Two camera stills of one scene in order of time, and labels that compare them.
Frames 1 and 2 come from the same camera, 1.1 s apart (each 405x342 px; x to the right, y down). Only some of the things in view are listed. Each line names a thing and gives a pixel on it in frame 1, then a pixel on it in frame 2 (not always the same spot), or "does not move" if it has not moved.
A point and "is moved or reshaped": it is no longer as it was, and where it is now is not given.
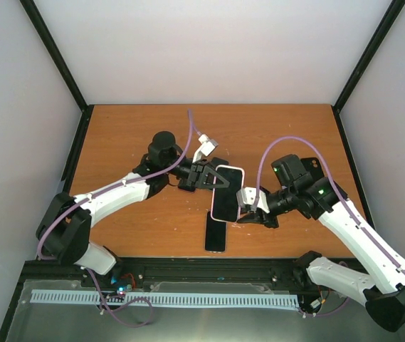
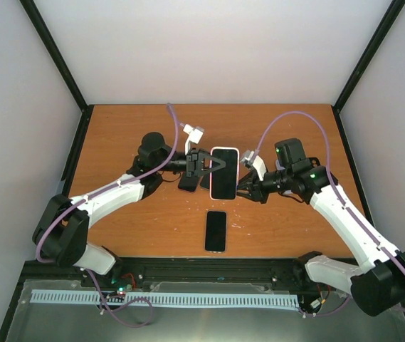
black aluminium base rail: (245, 271) does not move
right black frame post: (388, 20) does not move
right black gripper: (260, 217) -> (248, 182)
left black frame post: (86, 109) does not move
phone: (225, 206) is moved or reshaped
